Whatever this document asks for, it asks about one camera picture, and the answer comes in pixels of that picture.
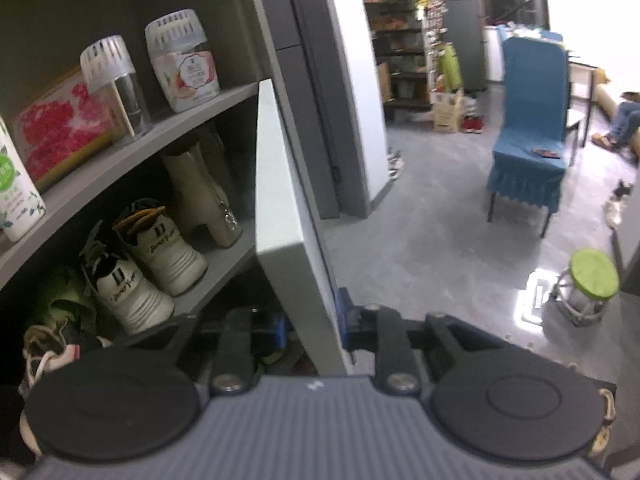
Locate red white sneaker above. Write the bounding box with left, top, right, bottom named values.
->
left=19, top=325, right=83, bottom=411

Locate green shoe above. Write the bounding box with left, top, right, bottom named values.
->
left=30, top=270, right=101, bottom=333

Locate white green bottle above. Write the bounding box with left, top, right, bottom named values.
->
left=0, top=115, right=47, bottom=242

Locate grey refrigerator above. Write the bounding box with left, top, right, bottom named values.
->
left=440, top=0, right=488, bottom=93

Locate grey shoe cabinet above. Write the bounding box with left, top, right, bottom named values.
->
left=0, top=0, right=321, bottom=376

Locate red floral tissue box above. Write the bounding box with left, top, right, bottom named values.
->
left=12, top=67, right=118, bottom=193

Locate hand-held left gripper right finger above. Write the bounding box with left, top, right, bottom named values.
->
left=337, top=287, right=531, bottom=395

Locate storage shelf rack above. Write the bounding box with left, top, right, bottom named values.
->
left=356, top=0, right=436, bottom=111

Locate green top stool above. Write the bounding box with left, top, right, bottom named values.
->
left=550, top=249, right=621, bottom=328

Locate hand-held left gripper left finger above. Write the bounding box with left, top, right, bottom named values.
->
left=107, top=307, right=288, bottom=396

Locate beige heeled boot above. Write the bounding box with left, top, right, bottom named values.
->
left=161, top=132, right=244, bottom=250

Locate side table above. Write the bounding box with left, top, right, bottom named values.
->
left=565, top=50, right=608, bottom=151

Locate white sneaker black print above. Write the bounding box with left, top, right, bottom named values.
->
left=112, top=199, right=208, bottom=297
left=80, top=220, right=176, bottom=335

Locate green bag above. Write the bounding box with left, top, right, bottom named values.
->
left=437, top=44, right=463, bottom=91

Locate blue covered chair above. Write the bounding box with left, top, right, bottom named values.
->
left=487, top=30, right=572, bottom=238

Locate pink label air freshener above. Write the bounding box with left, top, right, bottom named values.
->
left=145, top=8, right=222, bottom=113

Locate clear air freshener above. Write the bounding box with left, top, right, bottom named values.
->
left=80, top=35, right=153, bottom=137

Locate small black white animal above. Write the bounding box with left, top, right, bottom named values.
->
left=602, top=180, right=633, bottom=228

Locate cardboard box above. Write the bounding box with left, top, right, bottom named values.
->
left=432, top=91, right=466, bottom=133

